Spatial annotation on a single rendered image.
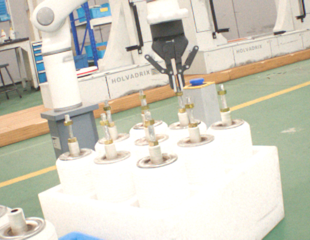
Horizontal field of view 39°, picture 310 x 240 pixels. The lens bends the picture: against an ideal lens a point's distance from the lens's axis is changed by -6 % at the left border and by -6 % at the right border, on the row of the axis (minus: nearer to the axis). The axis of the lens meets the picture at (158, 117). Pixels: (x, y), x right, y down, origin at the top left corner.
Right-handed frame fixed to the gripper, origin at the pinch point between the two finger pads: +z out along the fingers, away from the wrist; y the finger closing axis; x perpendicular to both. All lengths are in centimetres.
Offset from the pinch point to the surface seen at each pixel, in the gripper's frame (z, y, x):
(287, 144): 35, -41, -47
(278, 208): 31.7, -17.2, 10.7
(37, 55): -13, 124, -523
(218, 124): 9.8, -6.5, 7.0
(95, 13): -50, 33, -496
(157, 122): 9.8, 5.5, -8.2
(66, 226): 23.7, 30.2, 13.8
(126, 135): 9.9, 13.7, -0.4
